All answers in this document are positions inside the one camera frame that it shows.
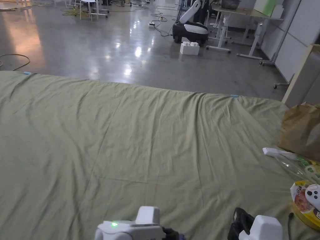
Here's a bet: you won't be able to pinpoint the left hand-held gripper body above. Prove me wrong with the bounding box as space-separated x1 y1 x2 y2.
94 206 181 240

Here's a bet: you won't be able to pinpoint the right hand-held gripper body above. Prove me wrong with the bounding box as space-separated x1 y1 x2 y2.
238 215 283 240

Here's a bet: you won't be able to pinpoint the yellow snack packet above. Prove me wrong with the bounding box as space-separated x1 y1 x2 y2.
290 180 320 231

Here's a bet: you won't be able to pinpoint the white hand controller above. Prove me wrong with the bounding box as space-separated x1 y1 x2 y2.
306 184 320 211

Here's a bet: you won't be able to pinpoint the clear plastic bag green print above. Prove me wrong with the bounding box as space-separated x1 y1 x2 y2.
274 152 320 186

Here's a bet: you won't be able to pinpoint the white oblong device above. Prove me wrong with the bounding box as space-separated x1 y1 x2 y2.
262 147 298 160

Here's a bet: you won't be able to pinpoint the bed with pale green sheet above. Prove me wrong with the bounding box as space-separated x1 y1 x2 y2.
0 71 320 240

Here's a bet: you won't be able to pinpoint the brown paper bag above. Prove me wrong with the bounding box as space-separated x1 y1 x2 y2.
277 102 320 162

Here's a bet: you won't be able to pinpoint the pale wooden board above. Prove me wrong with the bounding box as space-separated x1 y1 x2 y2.
281 43 320 108

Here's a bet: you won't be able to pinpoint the white foam block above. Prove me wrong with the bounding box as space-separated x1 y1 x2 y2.
180 41 200 56

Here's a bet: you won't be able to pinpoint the white and black robot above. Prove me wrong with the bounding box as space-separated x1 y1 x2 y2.
172 0 209 43

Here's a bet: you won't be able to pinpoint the white-legged desk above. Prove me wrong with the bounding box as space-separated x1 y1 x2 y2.
206 0 285 60

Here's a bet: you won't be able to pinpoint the white-framed table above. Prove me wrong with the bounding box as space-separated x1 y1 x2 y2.
91 0 110 19

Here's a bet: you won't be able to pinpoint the white round stool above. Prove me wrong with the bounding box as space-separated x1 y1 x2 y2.
79 0 99 22

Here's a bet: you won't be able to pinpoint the yellow floor cable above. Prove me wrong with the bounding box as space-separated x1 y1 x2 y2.
0 53 31 72

